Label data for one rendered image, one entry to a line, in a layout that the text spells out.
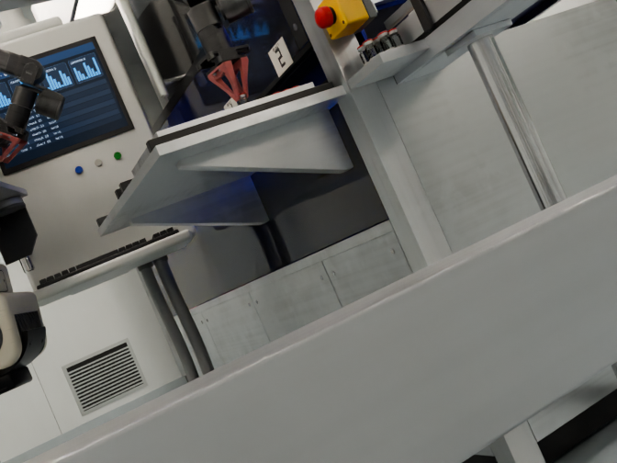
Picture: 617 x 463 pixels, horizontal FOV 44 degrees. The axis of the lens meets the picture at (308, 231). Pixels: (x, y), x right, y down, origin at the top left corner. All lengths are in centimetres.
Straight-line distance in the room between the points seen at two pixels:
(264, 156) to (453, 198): 38
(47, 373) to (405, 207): 557
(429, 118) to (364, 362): 112
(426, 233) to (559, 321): 93
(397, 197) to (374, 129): 14
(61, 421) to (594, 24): 568
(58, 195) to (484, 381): 193
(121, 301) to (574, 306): 646
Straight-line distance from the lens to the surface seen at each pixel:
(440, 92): 161
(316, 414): 48
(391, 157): 150
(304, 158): 153
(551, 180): 141
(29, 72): 216
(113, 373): 688
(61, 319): 687
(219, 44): 158
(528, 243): 58
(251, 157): 149
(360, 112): 150
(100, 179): 236
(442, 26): 142
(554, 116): 178
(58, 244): 233
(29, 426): 682
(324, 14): 146
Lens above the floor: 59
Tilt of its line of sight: 2 degrees up
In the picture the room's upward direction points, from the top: 24 degrees counter-clockwise
